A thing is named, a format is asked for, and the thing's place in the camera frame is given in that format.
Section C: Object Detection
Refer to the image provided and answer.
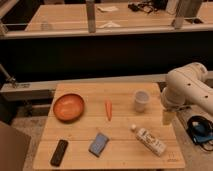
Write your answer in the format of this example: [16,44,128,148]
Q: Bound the white ceramic cup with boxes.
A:
[134,90,150,112]

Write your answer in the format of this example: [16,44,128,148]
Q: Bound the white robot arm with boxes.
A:
[161,62,213,125]

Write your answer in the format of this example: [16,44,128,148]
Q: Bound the orange carrot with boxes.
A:
[105,100,112,121]

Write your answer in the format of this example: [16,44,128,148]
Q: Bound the black remote control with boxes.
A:
[50,140,68,167]

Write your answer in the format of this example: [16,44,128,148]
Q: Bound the blue sponge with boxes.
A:
[89,133,109,157]

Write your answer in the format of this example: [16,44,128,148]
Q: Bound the white plastic bottle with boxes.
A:
[131,124,166,156]

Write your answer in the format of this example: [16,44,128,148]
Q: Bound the brown cardboard box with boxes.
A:
[0,121,31,171]

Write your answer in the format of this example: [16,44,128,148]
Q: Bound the white paper on far table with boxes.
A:
[97,6,119,12]

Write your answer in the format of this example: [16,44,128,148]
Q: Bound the grey metal post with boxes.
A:
[172,0,191,29]
[86,0,96,33]

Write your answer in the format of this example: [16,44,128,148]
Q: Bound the orange ceramic bowl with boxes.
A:
[53,93,84,122]

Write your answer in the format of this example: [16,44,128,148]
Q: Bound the metal clamp on rail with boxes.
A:
[0,63,31,90]

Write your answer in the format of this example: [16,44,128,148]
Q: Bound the grey metal post right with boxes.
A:
[172,0,191,29]

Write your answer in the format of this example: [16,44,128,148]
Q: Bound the black cables on far table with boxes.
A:
[127,1,168,14]

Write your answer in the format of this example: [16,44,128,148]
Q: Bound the white folded paper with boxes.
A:
[99,21,121,28]

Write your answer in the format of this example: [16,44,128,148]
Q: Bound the blue and black headphones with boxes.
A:
[186,116,213,152]

